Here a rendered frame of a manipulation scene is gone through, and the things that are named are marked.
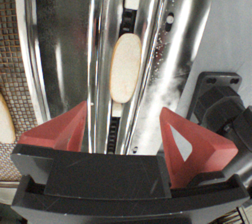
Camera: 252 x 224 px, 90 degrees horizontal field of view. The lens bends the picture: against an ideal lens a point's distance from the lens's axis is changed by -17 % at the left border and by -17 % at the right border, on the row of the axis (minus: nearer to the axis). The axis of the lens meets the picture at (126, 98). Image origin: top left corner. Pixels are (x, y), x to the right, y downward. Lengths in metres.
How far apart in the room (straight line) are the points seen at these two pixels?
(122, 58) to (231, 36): 0.18
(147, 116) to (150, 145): 0.07
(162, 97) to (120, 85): 0.06
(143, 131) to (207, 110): 0.11
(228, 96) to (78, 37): 0.24
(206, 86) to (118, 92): 0.15
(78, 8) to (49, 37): 0.06
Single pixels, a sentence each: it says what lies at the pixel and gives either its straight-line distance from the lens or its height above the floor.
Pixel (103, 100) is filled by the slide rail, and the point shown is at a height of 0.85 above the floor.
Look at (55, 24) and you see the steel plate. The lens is 0.23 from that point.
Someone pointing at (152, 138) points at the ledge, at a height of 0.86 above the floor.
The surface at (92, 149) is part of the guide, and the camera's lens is 0.29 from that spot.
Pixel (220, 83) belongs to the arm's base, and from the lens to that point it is 0.28.
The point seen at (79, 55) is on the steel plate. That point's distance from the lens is 0.23.
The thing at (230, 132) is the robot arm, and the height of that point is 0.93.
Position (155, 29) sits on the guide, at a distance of 0.18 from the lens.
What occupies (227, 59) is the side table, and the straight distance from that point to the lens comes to 0.29.
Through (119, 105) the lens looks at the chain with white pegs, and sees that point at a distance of 0.22.
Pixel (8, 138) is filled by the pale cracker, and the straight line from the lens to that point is 0.25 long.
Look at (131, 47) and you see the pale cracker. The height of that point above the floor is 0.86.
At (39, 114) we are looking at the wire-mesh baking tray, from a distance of 0.21.
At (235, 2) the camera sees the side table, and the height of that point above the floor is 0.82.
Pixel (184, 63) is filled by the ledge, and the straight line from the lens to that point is 0.20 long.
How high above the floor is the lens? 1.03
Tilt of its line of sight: 55 degrees down
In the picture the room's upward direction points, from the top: 174 degrees clockwise
